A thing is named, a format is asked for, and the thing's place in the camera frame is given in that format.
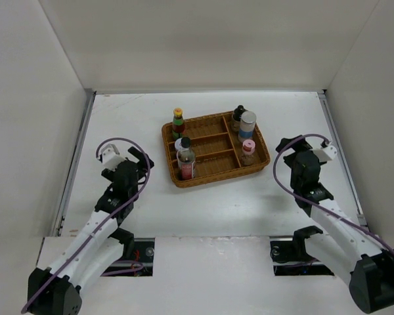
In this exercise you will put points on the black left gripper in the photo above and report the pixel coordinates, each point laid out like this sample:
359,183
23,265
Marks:
136,154

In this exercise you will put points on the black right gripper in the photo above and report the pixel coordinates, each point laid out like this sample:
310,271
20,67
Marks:
298,146

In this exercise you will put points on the dark soy sauce bottle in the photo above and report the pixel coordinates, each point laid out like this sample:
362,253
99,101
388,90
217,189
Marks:
186,159

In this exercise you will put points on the yellow-capped green-label sauce bottle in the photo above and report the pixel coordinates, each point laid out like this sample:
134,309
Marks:
178,123

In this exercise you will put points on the pink-capped spice shaker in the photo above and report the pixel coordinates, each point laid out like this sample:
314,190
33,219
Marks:
247,154

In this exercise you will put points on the silver-capped white blue jar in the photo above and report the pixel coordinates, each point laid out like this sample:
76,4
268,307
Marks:
247,125

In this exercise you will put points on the black-capped pepper grinder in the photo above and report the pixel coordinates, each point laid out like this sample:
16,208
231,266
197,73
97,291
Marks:
236,118

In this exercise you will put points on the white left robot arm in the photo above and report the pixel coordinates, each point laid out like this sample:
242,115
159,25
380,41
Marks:
59,288

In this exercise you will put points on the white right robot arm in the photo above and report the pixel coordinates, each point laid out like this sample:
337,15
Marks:
361,259

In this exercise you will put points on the woven wicker divided basket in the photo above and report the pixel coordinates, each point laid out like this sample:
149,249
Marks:
217,150

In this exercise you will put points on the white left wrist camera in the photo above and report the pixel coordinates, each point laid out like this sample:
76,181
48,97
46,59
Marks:
110,157

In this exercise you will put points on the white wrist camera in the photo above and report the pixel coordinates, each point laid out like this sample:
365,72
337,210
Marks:
110,157
325,153

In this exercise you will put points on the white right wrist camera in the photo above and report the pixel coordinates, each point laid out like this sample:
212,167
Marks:
325,153

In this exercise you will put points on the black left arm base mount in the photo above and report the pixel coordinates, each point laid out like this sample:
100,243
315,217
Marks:
137,259

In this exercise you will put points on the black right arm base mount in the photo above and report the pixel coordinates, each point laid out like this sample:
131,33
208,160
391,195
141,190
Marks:
290,258

